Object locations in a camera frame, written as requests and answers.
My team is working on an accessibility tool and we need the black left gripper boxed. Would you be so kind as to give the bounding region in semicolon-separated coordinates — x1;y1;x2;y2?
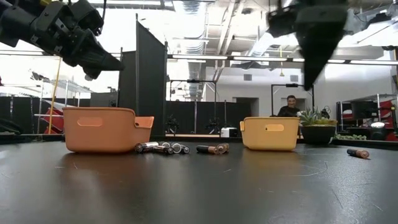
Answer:
29;1;125;80

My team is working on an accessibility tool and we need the potted succulent plant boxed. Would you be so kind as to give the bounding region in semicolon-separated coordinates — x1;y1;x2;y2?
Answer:
297;107;338;146

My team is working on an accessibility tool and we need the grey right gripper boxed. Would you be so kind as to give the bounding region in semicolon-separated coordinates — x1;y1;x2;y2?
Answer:
294;0;349;91

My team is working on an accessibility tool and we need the red and black shelf unit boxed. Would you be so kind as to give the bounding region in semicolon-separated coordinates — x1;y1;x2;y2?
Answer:
335;93;398;141

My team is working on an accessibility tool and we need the orange cable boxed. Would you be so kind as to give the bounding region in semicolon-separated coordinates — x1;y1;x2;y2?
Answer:
47;57;63;135

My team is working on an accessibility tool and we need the orange plastic bin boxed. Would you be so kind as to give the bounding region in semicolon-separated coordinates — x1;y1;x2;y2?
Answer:
62;106;155;154

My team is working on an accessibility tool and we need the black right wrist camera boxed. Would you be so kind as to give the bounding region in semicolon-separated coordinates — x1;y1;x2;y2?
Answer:
266;8;300;39

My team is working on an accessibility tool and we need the yellow plastic bin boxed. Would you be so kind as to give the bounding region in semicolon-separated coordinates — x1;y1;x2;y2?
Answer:
239;116;300;152

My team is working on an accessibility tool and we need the black metal gantry frame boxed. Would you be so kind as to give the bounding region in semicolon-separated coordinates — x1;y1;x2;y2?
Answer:
169;79;219;135
271;83;315;118

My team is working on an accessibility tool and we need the person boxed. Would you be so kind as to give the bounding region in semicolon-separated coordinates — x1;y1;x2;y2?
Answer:
276;95;301;118

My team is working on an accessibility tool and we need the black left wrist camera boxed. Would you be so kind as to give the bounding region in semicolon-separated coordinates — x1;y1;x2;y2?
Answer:
67;0;105;35

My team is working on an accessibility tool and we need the black partition panel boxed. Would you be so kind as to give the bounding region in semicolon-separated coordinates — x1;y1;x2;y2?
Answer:
117;14;169;136

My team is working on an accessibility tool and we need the white box device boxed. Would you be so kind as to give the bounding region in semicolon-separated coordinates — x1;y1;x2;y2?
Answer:
220;126;239;139

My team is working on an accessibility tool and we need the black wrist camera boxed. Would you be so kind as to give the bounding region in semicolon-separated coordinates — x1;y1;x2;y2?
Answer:
266;8;300;39
67;0;105;35

